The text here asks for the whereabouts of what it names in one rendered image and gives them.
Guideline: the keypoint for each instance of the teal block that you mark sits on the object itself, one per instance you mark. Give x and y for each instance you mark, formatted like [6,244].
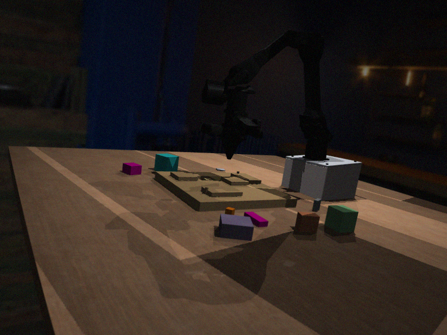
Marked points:
[166,163]

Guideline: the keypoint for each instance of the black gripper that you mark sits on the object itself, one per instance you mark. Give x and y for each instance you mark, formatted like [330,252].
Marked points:
[230,138]

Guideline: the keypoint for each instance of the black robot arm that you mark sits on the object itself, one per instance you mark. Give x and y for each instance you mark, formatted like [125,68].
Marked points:
[312,122]

